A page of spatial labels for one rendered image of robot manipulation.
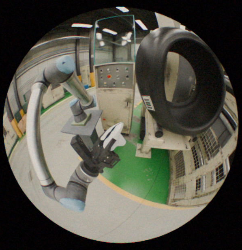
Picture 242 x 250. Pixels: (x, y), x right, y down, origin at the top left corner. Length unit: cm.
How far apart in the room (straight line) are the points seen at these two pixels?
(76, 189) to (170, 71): 86
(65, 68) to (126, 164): 126
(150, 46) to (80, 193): 52
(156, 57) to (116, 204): 133
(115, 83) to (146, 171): 135
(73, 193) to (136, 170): 103
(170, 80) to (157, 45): 45
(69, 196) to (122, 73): 112
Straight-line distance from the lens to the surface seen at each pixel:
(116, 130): 21
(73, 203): 29
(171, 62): 68
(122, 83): 103
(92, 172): 29
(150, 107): 28
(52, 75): 41
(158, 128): 37
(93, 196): 124
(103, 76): 111
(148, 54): 25
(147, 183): 122
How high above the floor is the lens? 115
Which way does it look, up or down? 42 degrees down
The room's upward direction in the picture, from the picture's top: straight up
